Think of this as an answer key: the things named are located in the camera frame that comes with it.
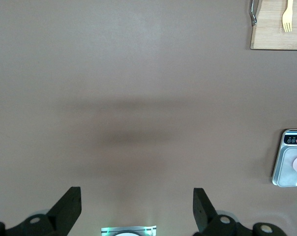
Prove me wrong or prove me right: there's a silver digital kitchen scale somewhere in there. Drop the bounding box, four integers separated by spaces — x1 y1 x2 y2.
271 129 297 188

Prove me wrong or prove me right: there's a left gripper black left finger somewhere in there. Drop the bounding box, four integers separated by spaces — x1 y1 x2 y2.
0 186 82 236

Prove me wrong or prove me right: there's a brown table cover sheet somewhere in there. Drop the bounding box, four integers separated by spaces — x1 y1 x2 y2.
0 0 297 236

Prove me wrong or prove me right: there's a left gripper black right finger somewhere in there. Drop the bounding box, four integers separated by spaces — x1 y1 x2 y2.
193 188 289 236

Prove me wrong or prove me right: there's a yellow plastic fork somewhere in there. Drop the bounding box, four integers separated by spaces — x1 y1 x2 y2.
282 0 294 33

